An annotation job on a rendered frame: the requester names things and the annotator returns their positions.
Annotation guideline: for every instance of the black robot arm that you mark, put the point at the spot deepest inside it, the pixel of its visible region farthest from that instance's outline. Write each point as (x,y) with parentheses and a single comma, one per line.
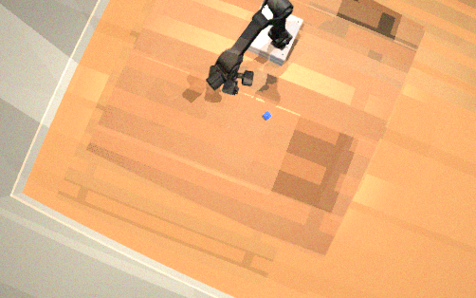
(228,62)

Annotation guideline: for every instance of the blue block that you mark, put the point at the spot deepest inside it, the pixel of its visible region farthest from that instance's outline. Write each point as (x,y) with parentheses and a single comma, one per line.
(267,115)

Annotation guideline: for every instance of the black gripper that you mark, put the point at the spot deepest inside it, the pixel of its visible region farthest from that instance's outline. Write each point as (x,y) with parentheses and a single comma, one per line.
(247,77)

